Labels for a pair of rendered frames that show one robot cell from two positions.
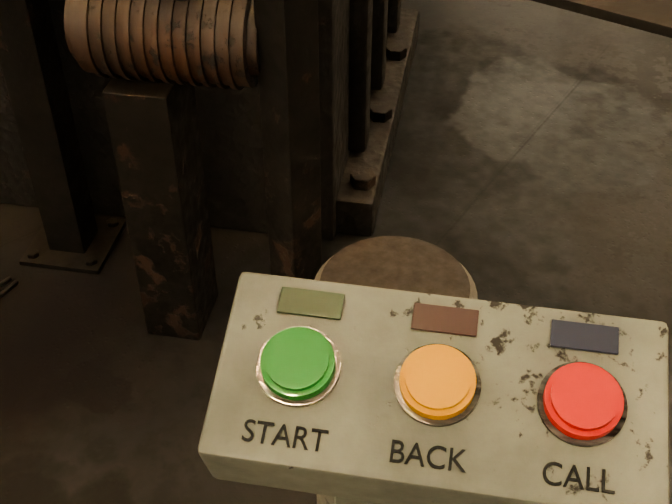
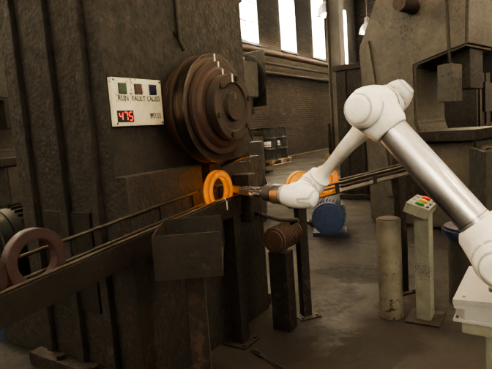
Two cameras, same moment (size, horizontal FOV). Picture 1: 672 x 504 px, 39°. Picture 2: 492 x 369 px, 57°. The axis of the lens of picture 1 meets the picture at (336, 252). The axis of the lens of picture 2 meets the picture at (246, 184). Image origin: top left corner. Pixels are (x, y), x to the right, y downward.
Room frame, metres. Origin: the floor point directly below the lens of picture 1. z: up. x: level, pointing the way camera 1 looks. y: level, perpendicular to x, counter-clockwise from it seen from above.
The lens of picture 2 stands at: (0.27, 2.30, 1.01)
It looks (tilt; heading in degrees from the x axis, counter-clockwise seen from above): 7 degrees down; 293
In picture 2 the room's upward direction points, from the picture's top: 4 degrees counter-clockwise
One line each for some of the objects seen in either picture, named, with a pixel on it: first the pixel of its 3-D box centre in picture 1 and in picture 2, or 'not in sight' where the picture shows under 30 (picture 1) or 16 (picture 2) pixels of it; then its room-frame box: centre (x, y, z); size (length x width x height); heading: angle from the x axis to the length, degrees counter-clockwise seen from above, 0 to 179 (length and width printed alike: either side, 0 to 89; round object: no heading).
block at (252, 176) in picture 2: not in sight; (245, 197); (1.14, 0.25, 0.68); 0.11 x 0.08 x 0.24; 170
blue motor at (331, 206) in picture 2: not in sight; (329, 214); (1.19, -1.80, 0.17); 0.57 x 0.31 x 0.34; 100
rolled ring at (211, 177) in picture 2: not in sight; (218, 190); (1.17, 0.49, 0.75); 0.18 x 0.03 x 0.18; 79
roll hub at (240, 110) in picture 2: not in sight; (230, 107); (1.08, 0.50, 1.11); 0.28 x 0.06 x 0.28; 80
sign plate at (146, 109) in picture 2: not in sight; (138, 102); (1.34, 0.80, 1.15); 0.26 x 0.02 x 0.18; 80
